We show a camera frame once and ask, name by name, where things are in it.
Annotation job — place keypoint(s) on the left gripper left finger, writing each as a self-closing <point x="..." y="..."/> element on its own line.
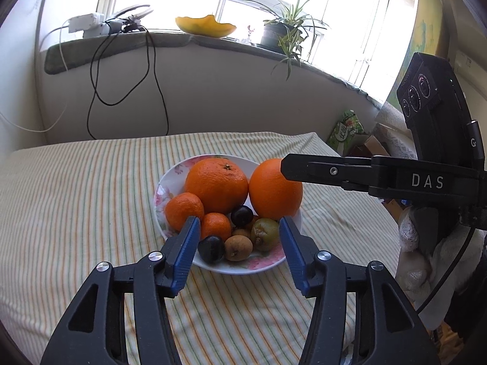
<point x="91" y="331"/>

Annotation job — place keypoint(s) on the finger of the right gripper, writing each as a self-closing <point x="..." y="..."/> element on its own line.
<point x="349" y="173"/>

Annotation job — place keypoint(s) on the large smooth orange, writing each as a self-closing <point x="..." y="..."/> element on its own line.
<point x="271" y="194"/>

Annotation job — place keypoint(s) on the green kiwi fruit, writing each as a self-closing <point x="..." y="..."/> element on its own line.
<point x="265" y="234"/>

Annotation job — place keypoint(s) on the dark plum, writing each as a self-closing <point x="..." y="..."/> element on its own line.
<point x="212" y="249"/>
<point x="241" y="216"/>

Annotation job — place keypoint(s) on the large rough orange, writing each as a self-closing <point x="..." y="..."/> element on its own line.
<point x="219" y="183"/>

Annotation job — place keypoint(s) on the brown kiwi fruit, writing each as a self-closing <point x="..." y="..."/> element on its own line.
<point x="238" y="248"/>

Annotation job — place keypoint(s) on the small mandarin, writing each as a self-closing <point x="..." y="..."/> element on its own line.
<point x="215" y="224"/>
<point x="250" y="225"/>

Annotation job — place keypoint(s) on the medium mandarin orange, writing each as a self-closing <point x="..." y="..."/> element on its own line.
<point x="181" y="207"/>

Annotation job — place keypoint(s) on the small mandarin front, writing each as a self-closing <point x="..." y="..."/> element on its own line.
<point x="250" y="225"/>

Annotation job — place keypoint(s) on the white gloved right hand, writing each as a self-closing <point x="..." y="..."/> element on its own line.
<point x="418" y="271"/>

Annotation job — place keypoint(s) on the green snack bag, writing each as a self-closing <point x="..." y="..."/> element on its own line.
<point x="347" y="132"/>

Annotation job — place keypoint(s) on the striped tablecloth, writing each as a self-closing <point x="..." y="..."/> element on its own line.
<point x="65" y="208"/>

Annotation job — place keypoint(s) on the potted spider plant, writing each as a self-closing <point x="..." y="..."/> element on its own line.
<point x="288" y="29"/>

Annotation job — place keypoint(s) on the yellow glass dish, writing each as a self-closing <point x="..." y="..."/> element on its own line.
<point x="204" y="26"/>

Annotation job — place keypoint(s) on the white power adapter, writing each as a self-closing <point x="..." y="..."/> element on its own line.
<point x="92" y="25"/>

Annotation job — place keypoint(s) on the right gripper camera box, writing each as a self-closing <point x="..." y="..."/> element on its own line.
<point x="437" y="115"/>

